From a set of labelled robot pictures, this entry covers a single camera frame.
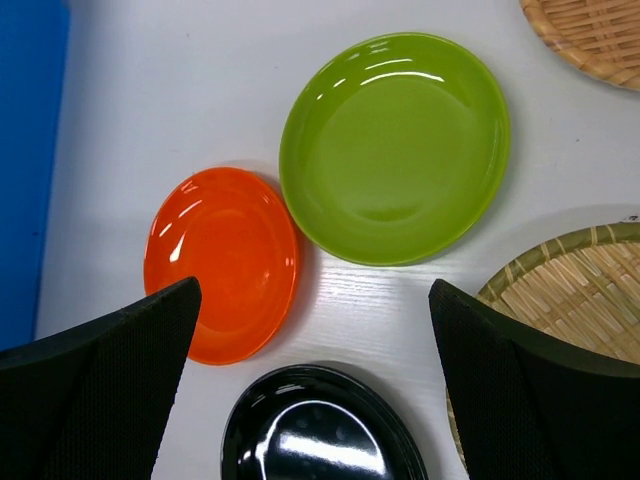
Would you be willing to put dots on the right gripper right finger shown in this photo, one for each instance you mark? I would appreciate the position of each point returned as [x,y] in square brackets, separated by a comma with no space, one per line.
[530,406]

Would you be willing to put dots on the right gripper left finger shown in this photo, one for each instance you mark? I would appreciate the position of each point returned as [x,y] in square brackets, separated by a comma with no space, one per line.
[93,401]

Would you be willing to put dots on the orange plastic plate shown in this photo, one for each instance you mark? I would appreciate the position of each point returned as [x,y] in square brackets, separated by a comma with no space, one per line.
[229,229]

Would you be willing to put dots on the blue plastic bin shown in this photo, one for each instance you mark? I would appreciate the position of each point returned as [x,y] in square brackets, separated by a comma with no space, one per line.
[33,52]

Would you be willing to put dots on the green-rimmed bamboo tray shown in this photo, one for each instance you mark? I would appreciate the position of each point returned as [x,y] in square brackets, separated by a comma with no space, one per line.
[581,288]

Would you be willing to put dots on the black plastic plate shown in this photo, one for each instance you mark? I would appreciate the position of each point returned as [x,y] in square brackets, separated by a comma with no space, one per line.
[311,421]

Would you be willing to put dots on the green plastic plate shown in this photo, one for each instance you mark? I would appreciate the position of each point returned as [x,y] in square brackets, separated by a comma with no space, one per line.
[395,149]

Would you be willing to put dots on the brown woven bamboo tray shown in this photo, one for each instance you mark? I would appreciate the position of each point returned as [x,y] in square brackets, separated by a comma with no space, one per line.
[597,37]

